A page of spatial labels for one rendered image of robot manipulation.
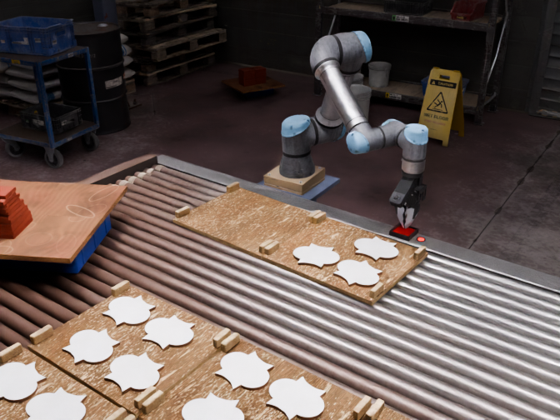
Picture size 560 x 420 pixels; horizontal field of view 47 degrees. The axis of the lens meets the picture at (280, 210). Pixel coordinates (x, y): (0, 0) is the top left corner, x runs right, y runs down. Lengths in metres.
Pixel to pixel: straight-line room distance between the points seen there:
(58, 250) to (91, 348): 0.39
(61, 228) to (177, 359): 0.66
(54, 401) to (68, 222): 0.72
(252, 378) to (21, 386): 0.55
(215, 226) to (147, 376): 0.78
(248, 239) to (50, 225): 0.64
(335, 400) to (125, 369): 0.51
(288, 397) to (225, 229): 0.85
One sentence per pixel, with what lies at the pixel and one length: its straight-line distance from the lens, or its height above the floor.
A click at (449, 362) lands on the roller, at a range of 1.73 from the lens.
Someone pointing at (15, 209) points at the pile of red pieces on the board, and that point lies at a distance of 2.12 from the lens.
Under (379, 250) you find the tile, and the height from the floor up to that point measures 0.95.
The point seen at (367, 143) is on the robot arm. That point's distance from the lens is 2.12.
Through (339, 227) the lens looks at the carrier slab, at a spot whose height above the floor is 0.94.
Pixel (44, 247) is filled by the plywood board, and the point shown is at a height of 1.04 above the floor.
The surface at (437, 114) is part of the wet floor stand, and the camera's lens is 5.65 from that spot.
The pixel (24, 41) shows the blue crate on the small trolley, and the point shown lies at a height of 0.96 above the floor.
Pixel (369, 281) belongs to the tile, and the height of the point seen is 0.95.
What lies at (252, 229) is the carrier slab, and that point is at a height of 0.94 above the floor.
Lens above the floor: 2.00
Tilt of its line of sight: 27 degrees down
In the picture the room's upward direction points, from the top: straight up
